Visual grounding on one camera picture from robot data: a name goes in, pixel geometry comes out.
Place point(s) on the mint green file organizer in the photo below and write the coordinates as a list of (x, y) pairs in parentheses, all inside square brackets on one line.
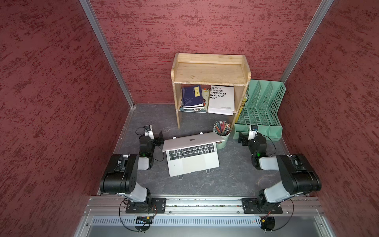
[(261, 109)]

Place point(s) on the white book black text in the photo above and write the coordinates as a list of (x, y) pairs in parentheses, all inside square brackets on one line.
[(221, 100)]

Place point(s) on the yellow book in organizer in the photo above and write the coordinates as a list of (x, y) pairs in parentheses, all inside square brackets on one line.
[(243, 103)]

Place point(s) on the stack of books under blue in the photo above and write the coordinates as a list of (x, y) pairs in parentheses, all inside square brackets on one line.
[(198, 109)]

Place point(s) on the coloured pencils bundle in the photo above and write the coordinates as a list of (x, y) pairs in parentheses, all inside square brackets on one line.
[(222, 128)]

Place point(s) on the aluminium mounting rail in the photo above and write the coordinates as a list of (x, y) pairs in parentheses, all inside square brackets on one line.
[(209, 206)]

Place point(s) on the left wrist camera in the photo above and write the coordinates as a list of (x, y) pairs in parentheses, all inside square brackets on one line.
[(149, 131)]

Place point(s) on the dark blue book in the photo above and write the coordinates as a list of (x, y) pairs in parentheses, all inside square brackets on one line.
[(192, 96)]

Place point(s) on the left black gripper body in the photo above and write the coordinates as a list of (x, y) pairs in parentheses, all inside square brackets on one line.
[(151, 150)]

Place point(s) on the green pencil cup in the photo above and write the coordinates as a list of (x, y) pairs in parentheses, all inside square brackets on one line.
[(222, 140)]

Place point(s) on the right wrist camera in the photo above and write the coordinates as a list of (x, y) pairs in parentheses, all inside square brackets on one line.
[(252, 132)]

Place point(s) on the wooden shelf stand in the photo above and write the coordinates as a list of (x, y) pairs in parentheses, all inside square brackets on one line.
[(210, 70)]

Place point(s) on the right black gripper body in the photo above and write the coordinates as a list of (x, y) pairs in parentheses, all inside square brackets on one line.
[(250, 145)]

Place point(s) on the silver laptop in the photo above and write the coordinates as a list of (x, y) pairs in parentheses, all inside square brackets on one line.
[(191, 153)]

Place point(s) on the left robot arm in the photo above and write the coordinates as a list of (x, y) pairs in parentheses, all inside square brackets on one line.
[(120, 176)]

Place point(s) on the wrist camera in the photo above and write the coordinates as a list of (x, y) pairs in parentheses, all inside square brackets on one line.
[(149, 131), (252, 132)]

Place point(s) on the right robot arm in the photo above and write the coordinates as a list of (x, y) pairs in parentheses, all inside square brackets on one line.
[(297, 176)]

